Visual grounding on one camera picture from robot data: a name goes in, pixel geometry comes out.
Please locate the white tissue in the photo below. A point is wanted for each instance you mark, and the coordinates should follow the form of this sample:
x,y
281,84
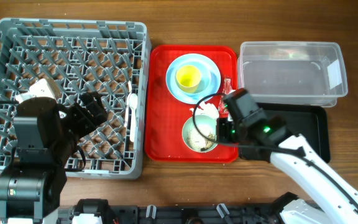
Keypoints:
x,y
206,109

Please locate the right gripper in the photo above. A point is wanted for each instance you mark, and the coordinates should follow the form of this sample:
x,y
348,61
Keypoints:
x,y
222,135

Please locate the grey dishwasher rack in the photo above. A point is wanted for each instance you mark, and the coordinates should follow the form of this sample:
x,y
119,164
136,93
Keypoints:
x,y
80,56

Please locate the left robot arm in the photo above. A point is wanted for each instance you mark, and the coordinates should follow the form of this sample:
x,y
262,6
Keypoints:
x,y
47,135

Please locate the black plastic tray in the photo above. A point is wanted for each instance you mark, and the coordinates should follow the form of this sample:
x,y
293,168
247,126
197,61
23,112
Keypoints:
x,y
310,121

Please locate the black aluminium base frame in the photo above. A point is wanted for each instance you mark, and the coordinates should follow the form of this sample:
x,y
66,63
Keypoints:
x,y
220,213

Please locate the light blue plate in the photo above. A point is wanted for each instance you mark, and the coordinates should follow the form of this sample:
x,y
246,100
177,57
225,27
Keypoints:
x,y
210,78

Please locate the red snack wrapper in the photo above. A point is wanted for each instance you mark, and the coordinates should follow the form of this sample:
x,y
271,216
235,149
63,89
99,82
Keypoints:
x,y
227,88

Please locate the red plastic tray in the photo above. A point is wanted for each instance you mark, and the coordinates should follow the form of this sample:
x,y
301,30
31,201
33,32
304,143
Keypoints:
x,y
165,115

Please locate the white plastic spoon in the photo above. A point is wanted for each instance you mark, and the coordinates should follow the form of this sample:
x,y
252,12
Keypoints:
x,y
133,99

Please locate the yellow plastic cup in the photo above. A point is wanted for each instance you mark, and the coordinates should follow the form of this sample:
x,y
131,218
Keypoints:
x,y
188,78

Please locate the green bowl with food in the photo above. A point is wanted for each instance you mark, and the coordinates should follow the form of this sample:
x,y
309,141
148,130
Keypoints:
x,y
200,142

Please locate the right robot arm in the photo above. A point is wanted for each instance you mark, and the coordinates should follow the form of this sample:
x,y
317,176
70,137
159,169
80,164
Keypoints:
x,y
296,158

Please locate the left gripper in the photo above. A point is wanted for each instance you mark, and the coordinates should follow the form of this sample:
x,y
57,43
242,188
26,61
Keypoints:
x,y
95,107

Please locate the clear plastic bin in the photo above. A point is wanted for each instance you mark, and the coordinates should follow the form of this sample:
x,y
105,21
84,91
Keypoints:
x,y
293,72

